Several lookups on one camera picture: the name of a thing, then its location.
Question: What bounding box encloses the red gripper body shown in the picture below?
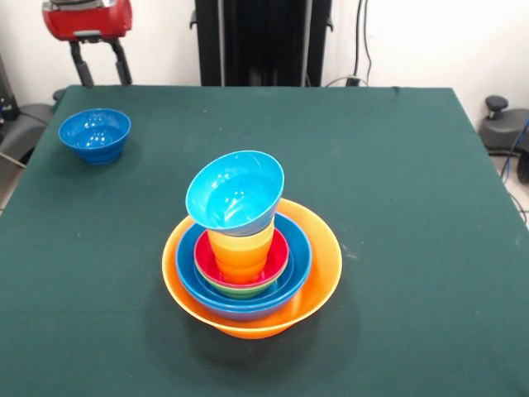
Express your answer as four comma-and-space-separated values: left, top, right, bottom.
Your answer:
41, 0, 134, 44

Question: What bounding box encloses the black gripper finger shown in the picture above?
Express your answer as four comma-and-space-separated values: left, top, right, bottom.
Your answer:
109, 39, 133, 88
69, 41, 94, 89

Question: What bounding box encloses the small light blue bowl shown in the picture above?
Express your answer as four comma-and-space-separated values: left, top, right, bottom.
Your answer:
184, 150, 286, 237

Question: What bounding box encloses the large blue bowl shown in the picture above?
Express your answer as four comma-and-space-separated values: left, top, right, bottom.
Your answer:
175, 213, 314, 313
184, 289, 306, 323

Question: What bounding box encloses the orange plastic cup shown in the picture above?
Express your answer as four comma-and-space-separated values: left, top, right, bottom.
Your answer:
208, 235, 272, 285

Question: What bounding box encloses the small red bowl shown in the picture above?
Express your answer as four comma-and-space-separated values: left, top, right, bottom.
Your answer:
193, 226, 291, 289

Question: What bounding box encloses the small green bowl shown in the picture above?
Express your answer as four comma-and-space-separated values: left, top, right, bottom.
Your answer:
196, 264, 288, 299

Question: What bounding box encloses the small dark blue bowl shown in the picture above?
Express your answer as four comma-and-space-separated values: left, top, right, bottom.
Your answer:
57, 108, 132, 165

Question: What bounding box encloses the large orange bowl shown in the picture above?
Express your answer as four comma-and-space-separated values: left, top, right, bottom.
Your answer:
161, 198, 344, 340

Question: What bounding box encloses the dark green table cloth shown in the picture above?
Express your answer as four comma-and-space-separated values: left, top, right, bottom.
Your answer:
0, 84, 529, 397

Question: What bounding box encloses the grey pedestal foot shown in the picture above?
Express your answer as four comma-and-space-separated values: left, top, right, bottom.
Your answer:
0, 103, 55, 162
478, 95, 529, 152

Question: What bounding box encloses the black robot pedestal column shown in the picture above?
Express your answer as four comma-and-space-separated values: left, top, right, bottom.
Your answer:
189, 0, 335, 88

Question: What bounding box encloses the black hanging cable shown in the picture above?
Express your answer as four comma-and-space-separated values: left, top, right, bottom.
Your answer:
353, 0, 372, 82

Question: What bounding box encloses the blue cable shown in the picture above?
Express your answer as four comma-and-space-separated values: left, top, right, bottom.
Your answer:
499, 119, 529, 181

